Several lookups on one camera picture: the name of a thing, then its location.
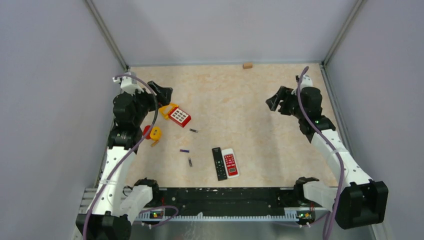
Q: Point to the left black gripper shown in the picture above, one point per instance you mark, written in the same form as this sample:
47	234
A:
163	93

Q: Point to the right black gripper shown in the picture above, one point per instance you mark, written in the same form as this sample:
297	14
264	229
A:
282	95

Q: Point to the white red remote control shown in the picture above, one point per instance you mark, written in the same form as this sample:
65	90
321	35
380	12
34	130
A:
230	162

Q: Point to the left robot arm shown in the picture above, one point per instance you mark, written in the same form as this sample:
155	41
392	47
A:
108	216

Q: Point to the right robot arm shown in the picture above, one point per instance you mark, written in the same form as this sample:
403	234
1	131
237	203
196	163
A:
358	200

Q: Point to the black remote control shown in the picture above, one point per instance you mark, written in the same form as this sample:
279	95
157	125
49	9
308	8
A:
219	164

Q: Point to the red yellow toy phone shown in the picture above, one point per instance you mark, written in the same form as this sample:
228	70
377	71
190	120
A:
176	114

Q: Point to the red yellow toy piece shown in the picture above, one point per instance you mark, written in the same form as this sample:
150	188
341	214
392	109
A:
154	133

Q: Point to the small wooden block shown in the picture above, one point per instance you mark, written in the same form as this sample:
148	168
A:
247	65

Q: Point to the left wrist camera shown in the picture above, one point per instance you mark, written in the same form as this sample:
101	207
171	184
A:
127	82

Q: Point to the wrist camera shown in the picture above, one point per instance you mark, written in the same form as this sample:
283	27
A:
127	82
303	82

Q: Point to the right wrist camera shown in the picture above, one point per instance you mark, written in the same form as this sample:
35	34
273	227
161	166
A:
303	82

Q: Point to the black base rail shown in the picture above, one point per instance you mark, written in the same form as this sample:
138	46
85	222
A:
230	201

